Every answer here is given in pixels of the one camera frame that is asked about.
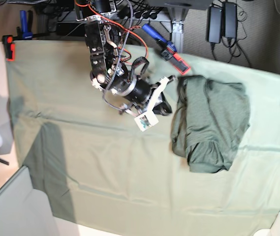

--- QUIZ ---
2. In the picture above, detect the blue orange clamp centre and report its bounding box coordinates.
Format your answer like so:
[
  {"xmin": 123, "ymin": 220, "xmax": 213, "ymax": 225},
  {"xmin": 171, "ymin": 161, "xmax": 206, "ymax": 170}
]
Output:
[{"xmin": 142, "ymin": 24, "xmax": 191, "ymax": 75}]

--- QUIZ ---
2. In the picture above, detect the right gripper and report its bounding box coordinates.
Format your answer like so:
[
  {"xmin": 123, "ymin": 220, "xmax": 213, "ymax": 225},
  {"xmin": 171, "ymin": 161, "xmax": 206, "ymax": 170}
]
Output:
[{"xmin": 119, "ymin": 76, "xmax": 175, "ymax": 116}]

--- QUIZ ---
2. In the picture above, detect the black power adapter pair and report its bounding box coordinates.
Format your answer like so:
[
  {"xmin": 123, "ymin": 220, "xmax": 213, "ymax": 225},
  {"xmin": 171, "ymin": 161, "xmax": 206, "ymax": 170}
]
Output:
[{"xmin": 206, "ymin": 1, "xmax": 238, "ymax": 44}]

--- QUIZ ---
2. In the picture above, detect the aluminium frame post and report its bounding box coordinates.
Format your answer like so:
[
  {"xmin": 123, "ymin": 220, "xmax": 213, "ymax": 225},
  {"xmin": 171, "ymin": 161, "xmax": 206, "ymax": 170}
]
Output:
[{"xmin": 167, "ymin": 7, "xmax": 188, "ymax": 53}]

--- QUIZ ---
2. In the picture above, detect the green long-sleeve T-shirt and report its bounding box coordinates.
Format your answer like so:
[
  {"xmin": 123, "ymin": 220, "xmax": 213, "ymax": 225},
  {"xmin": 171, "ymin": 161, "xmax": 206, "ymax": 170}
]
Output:
[{"xmin": 171, "ymin": 75, "xmax": 250, "ymax": 174}]

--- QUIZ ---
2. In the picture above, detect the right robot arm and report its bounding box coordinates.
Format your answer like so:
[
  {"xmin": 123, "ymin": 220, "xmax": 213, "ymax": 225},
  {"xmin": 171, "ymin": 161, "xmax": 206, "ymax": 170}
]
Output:
[{"xmin": 74, "ymin": 0, "xmax": 172, "ymax": 116}]

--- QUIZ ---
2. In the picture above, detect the black power strip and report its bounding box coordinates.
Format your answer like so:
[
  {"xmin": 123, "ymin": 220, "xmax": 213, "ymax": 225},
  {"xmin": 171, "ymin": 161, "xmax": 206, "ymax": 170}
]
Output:
[{"xmin": 117, "ymin": 7, "xmax": 165, "ymax": 20}]

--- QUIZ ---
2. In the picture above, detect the blue orange clamp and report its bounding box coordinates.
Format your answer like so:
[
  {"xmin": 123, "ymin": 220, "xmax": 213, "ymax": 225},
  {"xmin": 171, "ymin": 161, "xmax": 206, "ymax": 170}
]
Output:
[
  {"xmin": 1, "ymin": 10, "xmax": 50, "ymax": 61},
  {"xmin": 142, "ymin": 24, "xmax": 191, "ymax": 75}
]

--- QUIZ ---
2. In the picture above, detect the light green table cloth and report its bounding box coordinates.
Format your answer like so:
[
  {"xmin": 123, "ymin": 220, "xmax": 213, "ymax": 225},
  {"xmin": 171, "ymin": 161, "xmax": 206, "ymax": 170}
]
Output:
[{"xmin": 6, "ymin": 40, "xmax": 280, "ymax": 236}]

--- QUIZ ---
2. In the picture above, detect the blue orange clamp left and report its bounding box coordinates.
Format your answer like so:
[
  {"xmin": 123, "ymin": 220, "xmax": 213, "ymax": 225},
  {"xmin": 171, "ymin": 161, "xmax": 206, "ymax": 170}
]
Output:
[{"xmin": 1, "ymin": 10, "xmax": 50, "ymax": 61}]

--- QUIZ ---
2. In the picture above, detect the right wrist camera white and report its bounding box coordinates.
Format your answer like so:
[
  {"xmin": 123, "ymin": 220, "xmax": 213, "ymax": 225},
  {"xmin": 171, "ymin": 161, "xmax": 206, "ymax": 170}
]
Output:
[{"xmin": 134, "ymin": 111, "xmax": 158, "ymax": 132}]

